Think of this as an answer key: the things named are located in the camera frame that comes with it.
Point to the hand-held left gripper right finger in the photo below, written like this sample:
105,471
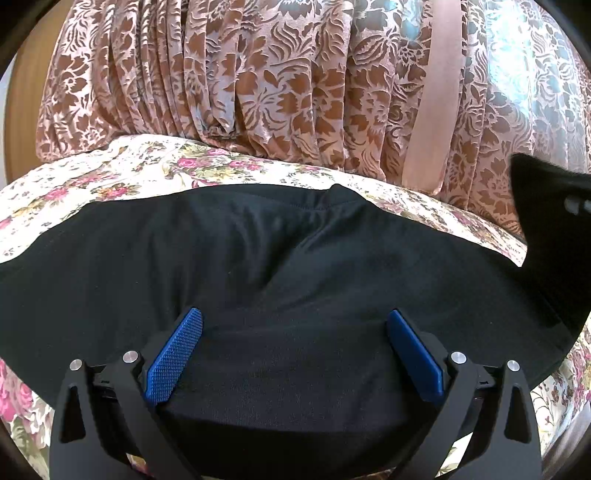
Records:
413,350

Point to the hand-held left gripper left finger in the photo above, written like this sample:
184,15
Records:
178,346

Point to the black pants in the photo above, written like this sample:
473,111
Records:
277,277

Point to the floral bed sheet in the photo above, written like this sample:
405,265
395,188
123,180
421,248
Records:
138,166

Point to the brown patterned curtain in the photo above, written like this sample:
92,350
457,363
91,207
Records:
277,69

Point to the wooden bed frame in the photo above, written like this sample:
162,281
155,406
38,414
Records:
27,115

